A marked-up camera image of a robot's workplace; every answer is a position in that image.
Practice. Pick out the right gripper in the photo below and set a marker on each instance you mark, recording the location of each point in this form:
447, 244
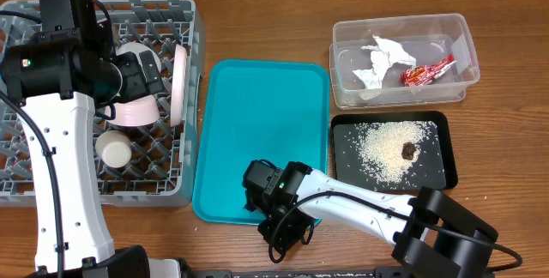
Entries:
280, 232

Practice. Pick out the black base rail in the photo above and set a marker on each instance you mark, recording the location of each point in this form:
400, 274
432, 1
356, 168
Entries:
380, 272

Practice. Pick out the black plastic tray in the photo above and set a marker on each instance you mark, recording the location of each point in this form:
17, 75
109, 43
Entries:
437, 117

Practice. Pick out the red snack wrapper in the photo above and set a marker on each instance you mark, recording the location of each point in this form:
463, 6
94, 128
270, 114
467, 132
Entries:
425, 74

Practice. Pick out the clear plastic bin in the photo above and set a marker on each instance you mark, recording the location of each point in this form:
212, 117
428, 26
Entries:
428, 38

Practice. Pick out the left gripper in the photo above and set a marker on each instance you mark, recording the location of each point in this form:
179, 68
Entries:
136, 86

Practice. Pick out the cream paper cup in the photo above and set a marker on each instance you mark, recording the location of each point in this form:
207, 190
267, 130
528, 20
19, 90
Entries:
114, 148

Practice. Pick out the grey bowl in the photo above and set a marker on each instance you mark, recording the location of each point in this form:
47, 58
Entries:
137, 49

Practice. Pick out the brown food piece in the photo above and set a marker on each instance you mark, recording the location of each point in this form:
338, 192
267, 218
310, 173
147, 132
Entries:
410, 151

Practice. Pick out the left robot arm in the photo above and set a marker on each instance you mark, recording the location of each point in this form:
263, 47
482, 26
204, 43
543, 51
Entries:
57, 83

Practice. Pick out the teal plastic tray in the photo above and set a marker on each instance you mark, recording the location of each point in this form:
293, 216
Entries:
277, 111

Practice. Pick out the white rice pile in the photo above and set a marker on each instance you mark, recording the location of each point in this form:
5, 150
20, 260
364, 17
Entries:
370, 155

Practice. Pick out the white napkin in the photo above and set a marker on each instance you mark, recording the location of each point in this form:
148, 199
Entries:
383, 56

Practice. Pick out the pink bowl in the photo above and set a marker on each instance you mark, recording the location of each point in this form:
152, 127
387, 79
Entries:
141, 112

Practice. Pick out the large white plate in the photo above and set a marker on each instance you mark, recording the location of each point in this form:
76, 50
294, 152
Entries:
178, 82

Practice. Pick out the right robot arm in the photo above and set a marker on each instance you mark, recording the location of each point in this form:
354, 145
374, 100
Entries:
432, 234

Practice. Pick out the grey dishwasher rack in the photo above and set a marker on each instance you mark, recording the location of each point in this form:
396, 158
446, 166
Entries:
162, 169

